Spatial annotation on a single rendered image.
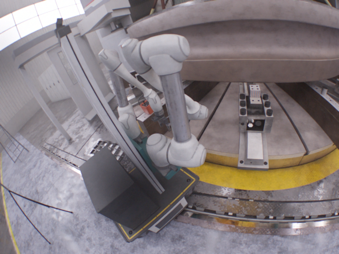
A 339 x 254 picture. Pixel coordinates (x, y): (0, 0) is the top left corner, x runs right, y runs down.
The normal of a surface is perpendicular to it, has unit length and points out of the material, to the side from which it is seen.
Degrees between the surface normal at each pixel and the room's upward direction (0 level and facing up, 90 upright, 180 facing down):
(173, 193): 0
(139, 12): 90
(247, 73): 90
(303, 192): 0
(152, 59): 87
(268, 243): 0
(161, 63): 86
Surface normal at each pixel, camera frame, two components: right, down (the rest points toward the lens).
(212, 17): -0.47, 0.67
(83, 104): 0.89, 0.04
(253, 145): -0.28, -0.73
